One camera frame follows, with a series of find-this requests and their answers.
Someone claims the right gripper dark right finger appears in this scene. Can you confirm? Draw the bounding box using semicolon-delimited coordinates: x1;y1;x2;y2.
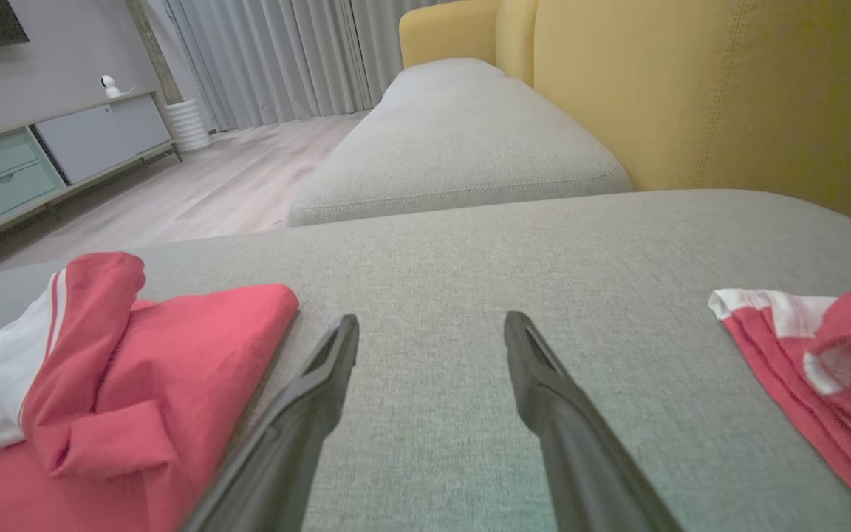
503;310;685;532

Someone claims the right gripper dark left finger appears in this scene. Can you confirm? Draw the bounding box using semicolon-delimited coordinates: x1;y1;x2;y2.
178;314;360;532

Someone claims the red and white basketball jersey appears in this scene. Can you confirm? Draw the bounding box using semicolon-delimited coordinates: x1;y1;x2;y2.
0;251;300;532

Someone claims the large grey sofa seat cushion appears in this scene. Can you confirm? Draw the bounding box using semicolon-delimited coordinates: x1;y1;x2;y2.
0;189;851;532

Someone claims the white ribbed floor vase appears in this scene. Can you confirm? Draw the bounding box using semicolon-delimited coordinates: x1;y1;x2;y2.
165;99;213;154

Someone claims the small grey sofa seat cushion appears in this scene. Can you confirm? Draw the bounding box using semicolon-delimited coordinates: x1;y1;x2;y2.
287;58;634;228

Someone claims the low grey green tv cabinet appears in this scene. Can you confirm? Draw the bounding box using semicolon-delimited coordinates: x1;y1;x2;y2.
0;90;183;256

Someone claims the grey pleated curtain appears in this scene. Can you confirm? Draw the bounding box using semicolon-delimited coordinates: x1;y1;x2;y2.
141;0;465;133

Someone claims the wide yellow sofa backrest cushion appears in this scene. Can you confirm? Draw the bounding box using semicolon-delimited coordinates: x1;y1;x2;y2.
533;0;851;227

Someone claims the narrow yellow sofa backrest cushion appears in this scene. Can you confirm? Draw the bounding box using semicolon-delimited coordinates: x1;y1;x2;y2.
494;0;541;88

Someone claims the yellow sofa armrest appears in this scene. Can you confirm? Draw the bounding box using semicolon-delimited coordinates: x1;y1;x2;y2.
398;0;503;71

